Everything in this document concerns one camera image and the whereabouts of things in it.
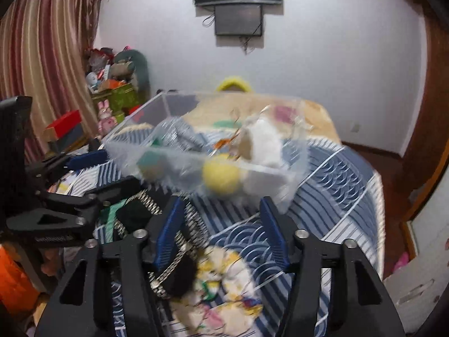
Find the yellow plush ball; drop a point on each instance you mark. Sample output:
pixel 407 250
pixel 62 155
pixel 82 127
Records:
pixel 221 176

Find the white floral cloth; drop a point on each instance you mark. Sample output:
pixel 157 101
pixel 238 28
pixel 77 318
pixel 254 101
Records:
pixel 224 298

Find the white cabinet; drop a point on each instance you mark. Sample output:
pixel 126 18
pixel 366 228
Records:
pixel 424 252

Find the pile of plush toys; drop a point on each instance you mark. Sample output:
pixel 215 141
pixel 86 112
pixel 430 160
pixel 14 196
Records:
pixel 115 66

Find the beige printed blanket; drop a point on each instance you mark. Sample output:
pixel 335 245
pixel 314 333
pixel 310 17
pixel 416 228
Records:
pixel 245 107

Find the red box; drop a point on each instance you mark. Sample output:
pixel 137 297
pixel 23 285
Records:
pixel 63 126

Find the small black wall monitor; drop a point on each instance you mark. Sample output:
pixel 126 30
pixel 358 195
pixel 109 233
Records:
pixel 239 19

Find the blue wave pattern blanket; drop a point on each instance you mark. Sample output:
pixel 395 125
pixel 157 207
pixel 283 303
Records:
pixel 333 196

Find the striped red curtain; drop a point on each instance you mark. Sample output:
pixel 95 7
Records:
pixel 45 52

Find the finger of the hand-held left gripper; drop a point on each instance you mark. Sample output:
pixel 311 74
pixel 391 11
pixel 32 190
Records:
pixel 87 158
pixel 115 189

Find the yellow plush headrest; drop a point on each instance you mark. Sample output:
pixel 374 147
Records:
pixel 234 85

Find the green square block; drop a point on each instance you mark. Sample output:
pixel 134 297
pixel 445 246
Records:
pixel 151 164

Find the wooden door frame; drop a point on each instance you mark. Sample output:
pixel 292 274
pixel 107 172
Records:
pixel 424 87

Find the orange bag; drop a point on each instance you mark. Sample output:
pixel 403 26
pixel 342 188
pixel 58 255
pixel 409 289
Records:
pixel 15 281

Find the green gift box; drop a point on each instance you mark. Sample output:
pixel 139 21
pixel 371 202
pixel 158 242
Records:
pixel 121 96

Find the teal cloth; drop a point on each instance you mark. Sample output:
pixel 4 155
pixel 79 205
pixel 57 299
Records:
pixel 109 219

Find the pink bunny toy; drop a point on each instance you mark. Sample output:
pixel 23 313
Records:
pixel 104 117

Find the clear plastic storage box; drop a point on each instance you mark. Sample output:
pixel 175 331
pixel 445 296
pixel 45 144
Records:
pixel 210 154

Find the black pouch with silver trim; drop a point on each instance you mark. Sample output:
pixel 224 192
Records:
pixel 135 214

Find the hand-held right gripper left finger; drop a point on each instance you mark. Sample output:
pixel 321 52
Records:
pixel 167 233

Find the white plush toy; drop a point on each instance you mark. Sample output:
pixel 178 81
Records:
pixel 263 144

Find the wall socket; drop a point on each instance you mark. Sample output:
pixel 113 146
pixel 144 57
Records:
pixel 355 126

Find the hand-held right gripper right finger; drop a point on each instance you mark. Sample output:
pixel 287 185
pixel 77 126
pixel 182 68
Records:
pixel 274 235

